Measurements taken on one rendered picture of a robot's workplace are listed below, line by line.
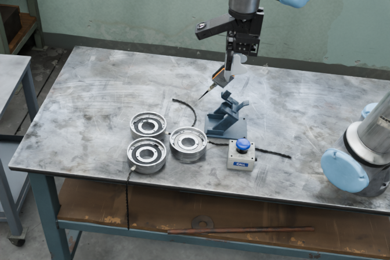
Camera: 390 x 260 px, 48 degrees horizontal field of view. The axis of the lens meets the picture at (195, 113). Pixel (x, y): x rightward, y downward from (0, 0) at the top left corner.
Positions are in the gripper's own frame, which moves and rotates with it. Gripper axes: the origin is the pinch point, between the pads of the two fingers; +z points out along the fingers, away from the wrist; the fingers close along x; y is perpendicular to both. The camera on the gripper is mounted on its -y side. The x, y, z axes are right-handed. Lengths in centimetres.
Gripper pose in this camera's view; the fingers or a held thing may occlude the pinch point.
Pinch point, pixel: (225, 73)
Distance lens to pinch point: 121.9
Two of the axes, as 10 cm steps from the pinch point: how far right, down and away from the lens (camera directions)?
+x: 0.7, -6.5, 7.6
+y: 10.0, 1.0, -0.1
